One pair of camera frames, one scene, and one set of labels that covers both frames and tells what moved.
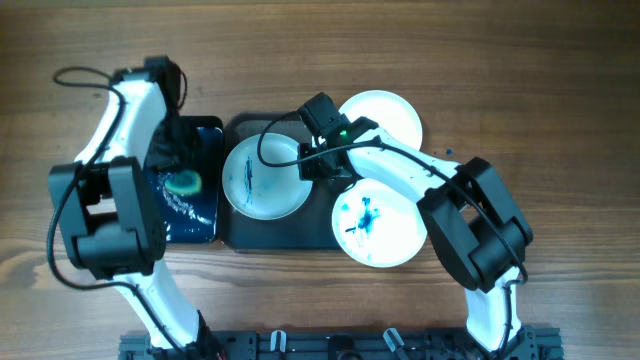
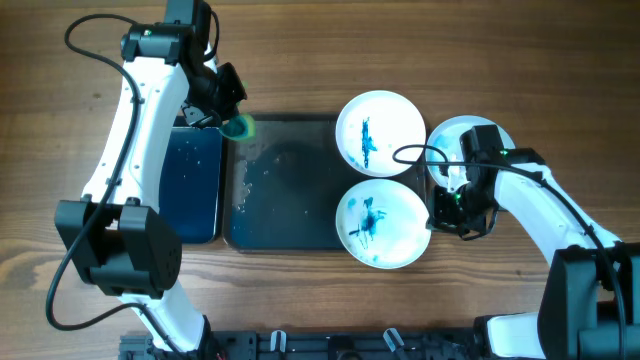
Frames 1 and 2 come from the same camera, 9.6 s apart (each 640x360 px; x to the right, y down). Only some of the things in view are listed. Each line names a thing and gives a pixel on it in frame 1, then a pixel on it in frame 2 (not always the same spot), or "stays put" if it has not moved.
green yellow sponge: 187,182 to 241,127
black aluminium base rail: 354,344 stays put
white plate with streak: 265,192 to 446,139
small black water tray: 194,194 stays put
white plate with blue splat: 378,225 stays put
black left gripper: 158,161 to 236,92
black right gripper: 309,171 to 441,218
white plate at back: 389,112 stays put
